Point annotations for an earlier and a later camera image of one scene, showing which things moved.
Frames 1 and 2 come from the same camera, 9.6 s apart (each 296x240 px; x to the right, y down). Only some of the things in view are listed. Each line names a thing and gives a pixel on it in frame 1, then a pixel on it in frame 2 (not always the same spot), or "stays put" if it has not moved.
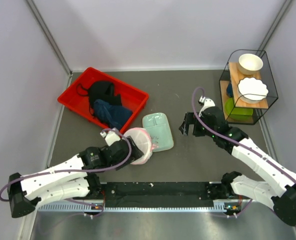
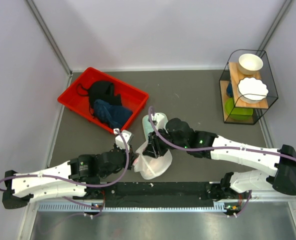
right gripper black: x=189 y=119 to x=153 y=149
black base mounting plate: x=149 y=195 stays put
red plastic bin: x=132 y=98 stays put
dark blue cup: x=229 y=91 stays put
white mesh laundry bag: x=142 y=139 to x=150 y=167
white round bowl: x=250 y=64 stays put
